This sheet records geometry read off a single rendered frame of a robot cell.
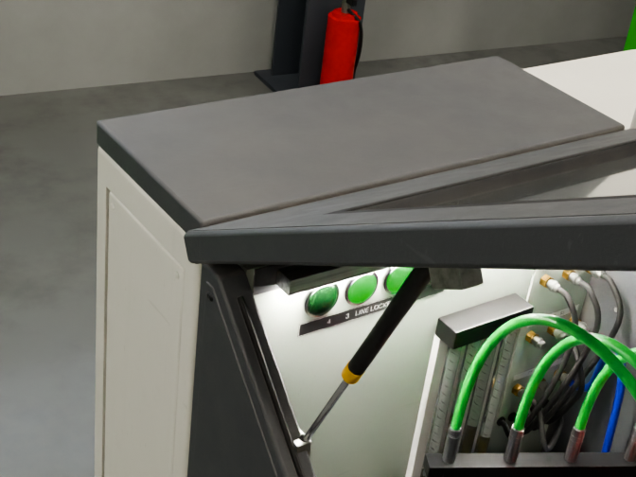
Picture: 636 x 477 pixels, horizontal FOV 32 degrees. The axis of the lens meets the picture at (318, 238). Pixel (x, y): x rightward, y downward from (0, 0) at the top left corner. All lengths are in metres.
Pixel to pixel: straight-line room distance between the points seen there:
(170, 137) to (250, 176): 0.13
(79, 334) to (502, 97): 2.18
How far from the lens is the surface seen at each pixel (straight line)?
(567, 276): 1.64
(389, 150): 1.44
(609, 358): 1.28
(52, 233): 4.09
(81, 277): 3.85
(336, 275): 1.29
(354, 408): 1.50
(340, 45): 5.02
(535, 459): 1.61
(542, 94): 1.71
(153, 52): 5.29
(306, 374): 1.40
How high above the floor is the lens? 2.12
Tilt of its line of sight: 31 degrees down
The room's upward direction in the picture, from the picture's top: 7 degrees clockwise
